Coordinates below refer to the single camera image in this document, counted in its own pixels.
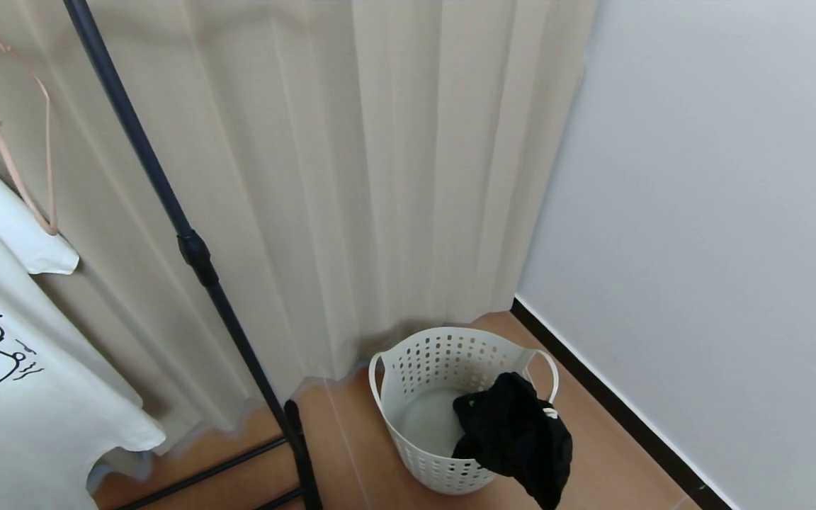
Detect white printed t-shirt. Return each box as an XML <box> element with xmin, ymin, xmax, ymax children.
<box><xmin>0</xmin><ymin>138</ymin><xmax>166</xmax><ymax>510</ymax></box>

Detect white laundry basket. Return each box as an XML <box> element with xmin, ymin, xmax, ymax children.
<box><xmin>369</xmin><ymin>327</ymin><xmax>561</xmax><ymax>495</ymax></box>

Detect black clothes rack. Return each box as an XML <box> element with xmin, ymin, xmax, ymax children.
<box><xmin>62</xmin><ymin>0</ymin><xmax>325</xmax><ymax>510</ymax></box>

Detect beige curtain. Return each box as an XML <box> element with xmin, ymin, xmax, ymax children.
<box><xmin>0</xmin><ymin>0</ymin><xmax>599</xmax><ymax>461</ymax></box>

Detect pink clothes hanger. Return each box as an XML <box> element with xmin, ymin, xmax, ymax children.
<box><xmin>0</xmin><ymin>0</ymin><xmax>60</xmax><ymax>236</ymax></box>

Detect black shorts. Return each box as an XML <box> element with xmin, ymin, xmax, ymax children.
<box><xmin>452</xmin><ymin>372</ymin><xmax>574</xmax><ymax>510</ymax></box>

